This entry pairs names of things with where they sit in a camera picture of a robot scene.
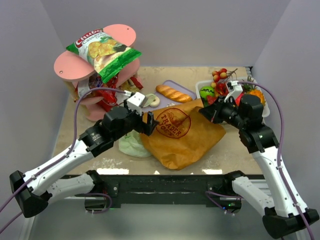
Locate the red Chuba chips bag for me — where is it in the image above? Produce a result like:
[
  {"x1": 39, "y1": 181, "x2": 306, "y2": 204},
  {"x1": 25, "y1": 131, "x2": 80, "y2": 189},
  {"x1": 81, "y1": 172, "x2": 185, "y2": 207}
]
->
[{"x1": 99, "y1": 74, "x2": 145, "y2": 112}]

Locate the brown Trader Joe's bag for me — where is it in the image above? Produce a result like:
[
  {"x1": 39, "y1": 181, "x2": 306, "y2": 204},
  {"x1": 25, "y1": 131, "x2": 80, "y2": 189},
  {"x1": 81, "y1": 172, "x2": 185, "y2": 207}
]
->
[{"x1": 140, "y1": 99, "x2": 226, "y2": 170}]

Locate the green Chuba cassava chips bag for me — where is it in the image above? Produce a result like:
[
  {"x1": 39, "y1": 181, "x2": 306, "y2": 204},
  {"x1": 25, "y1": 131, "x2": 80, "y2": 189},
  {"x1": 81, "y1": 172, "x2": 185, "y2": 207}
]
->
[{"x1": 66, "y1": 28, "x2": 142, "y2": 84}]

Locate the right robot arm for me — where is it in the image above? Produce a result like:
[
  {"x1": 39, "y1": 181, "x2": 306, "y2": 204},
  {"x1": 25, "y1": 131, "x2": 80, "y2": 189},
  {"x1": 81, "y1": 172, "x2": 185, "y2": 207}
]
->
[{"x1": 199, "y1": 94, "x2": 320, "y2": 239}]

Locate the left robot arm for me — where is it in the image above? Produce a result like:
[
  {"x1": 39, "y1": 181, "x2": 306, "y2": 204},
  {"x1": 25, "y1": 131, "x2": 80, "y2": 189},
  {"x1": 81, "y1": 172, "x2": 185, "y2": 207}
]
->
[{"x1": 9, "y1": 106, "x2": 159, "y2": 218}]

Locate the red toy lobster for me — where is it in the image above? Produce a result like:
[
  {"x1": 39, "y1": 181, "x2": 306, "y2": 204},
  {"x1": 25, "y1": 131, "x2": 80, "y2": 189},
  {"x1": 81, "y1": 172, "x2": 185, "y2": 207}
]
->
[{"x1": 206, "y1": 95, "x2": 226, "y2": 106}]

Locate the red toy pomegranate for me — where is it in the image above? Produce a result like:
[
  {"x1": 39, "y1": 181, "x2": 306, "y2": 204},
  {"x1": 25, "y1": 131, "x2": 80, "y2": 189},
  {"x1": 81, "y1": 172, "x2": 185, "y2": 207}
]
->
[{"x1": 235, "y1": 93, "x2": 244, "y2": 106}]

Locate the green toy watermelon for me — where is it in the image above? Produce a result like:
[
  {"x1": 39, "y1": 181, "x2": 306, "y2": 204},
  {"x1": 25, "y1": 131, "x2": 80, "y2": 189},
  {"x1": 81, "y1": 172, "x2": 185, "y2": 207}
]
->
[{"x1": 199, "y1": 86, "x2": 215, "y2": 101}]

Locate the light green plastic bag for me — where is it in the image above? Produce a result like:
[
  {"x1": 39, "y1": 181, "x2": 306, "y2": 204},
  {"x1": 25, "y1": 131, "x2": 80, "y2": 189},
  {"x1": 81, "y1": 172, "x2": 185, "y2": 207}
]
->
[{"x1": 118, "y1": 93, "x2": 156, "y2": 158}]

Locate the plain white donut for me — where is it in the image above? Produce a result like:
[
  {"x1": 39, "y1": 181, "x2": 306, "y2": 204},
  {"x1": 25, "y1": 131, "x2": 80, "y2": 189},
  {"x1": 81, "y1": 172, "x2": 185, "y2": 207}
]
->
[{"x1": 150, "y1": 96, "x2": 160, "y2": 108}]

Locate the toy pineapple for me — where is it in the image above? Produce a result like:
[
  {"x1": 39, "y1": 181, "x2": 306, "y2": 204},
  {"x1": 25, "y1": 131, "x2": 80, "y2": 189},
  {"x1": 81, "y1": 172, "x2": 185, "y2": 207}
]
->
[{"x1": 242, "y1": 76, "x2": 266, "y2": 106}]

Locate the lavender tray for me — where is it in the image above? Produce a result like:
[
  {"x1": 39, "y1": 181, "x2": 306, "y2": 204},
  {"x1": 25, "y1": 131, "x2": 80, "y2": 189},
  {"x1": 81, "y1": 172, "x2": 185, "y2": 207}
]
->
[{"x1": 154, "y1": 80, "x2": 197, "y2": 109}]

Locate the chocolate drizzled white donut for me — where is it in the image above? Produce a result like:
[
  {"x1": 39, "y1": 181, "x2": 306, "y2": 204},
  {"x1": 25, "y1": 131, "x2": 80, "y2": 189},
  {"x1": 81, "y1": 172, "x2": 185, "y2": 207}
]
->
[{"x1": 166, "y1": 103, "x2": 176, "y2": 107}]

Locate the red yellow berry sprig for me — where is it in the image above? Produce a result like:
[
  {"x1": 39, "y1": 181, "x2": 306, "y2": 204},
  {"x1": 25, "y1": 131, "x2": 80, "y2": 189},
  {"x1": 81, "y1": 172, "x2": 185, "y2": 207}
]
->
[{"x1": 210, "y1": 68, "x2": 238, "y2": 89}]

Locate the toy baguette bread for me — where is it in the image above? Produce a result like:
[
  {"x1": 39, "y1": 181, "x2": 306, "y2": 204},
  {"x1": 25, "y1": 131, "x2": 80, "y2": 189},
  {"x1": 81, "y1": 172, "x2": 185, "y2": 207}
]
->
[{"x1": 155, "y1": 84, "x2": 193, "y2": 103}]

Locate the pink two-tier shelf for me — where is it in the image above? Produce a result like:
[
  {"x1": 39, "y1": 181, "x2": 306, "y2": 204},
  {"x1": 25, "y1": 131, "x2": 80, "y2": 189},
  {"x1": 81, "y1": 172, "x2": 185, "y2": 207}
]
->
[{"x1": 54, "y1": 24, "x2": 141, "y2": 122}]

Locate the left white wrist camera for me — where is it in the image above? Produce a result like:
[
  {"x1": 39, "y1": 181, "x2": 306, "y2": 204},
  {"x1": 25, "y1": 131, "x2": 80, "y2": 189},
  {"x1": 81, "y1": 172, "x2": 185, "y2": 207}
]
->
[{"x1": 123, "y1": 91, "x2": 147, "y2": 115}]

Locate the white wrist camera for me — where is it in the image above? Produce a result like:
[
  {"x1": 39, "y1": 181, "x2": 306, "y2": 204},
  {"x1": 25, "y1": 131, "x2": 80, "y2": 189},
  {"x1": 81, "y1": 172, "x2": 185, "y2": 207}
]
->
[
  {"x1": 123, "y1": 91, "x2": 147, "y2": 115},
  {"x1": 224, "y1": 80, "x2": 243, "y2": 103}
]

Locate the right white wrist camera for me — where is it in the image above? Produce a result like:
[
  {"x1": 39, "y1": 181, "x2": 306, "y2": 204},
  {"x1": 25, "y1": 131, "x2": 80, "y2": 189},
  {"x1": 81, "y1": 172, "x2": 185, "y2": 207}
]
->
[{"x1": 224, "y1": 80, "x2": 243, "y2": 103}]

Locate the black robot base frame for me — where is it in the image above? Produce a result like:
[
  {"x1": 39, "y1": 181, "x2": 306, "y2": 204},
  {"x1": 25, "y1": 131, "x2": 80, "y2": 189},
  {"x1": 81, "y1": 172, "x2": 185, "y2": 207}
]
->
[{"x1": 87, "y1": 170, "x2": 244, "y2": 209}]

